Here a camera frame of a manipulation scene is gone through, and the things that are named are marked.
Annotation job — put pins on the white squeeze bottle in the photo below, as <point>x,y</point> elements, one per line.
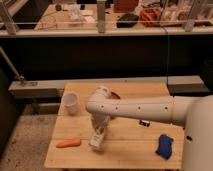
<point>97,138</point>

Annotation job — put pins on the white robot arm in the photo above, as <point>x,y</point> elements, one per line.
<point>195,114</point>

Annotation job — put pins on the orange ceramic bowl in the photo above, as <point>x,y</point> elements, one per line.
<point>114,96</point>

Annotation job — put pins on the white plastic cup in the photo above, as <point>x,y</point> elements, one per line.
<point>70,102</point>

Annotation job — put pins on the orange carrot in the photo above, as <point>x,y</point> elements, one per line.
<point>69,143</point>

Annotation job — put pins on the black pouch on bench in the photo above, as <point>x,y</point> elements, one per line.
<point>127,20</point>

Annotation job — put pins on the red tool on bench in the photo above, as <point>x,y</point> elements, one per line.
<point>149,17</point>

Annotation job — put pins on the grey shelf beam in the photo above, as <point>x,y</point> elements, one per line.
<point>54,88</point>

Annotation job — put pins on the blue crumpled cloth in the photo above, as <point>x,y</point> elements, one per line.
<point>165,146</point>

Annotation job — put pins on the metal clamp rod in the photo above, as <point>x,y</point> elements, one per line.
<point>23,82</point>

